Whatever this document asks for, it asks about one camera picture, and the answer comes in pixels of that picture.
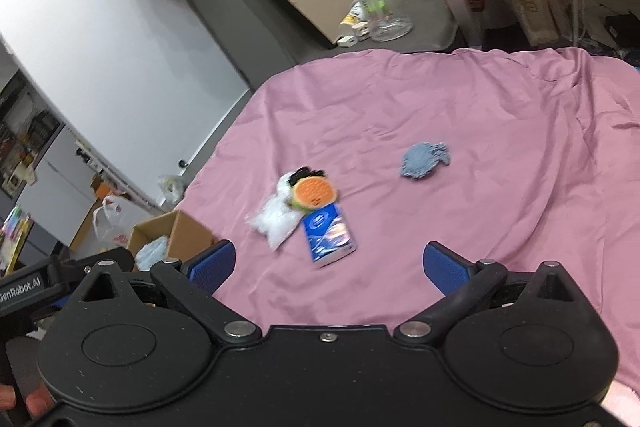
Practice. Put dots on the blue-grey knitted cloth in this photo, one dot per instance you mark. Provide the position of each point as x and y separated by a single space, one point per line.
420 161

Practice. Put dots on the orange burger plush toy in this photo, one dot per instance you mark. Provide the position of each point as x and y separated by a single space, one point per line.
315 194

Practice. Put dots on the blue tissue pack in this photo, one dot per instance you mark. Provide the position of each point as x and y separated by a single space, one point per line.
329 234

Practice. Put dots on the small white labelled bottle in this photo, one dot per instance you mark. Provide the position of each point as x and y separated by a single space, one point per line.
352 14

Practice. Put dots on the pink blanket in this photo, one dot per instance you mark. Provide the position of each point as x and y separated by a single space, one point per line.
450 227

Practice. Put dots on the white charger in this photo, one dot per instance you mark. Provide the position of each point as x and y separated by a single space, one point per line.
347 41

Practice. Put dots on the clear plastic bag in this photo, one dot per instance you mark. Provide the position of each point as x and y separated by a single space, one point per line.
277 221

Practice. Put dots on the white kitchen cabinet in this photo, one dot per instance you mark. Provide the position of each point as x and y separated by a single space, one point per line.
55 187

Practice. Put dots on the white red-print plastic bag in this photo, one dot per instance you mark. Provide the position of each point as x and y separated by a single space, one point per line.
117 222

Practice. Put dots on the brown cardboard box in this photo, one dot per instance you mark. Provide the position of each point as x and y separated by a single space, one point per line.
189 234

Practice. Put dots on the black bag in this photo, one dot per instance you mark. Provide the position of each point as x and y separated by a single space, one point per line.
622 29

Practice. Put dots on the black hair accessory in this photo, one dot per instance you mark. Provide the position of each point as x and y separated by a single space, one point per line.
302 173

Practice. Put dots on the grey nightstand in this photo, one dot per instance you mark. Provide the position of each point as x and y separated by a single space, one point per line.
430 22

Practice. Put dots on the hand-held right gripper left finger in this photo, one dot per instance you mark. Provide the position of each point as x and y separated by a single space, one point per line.
215 263

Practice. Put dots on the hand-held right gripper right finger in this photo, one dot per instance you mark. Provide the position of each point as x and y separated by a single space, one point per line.
445 269

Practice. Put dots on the crumpled clear floor bag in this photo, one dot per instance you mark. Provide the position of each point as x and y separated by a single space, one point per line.
172 189

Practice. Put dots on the person's left hand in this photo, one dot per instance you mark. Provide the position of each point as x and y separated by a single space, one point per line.
39 402

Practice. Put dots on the stack of colourful books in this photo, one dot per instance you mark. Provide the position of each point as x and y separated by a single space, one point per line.
15 232

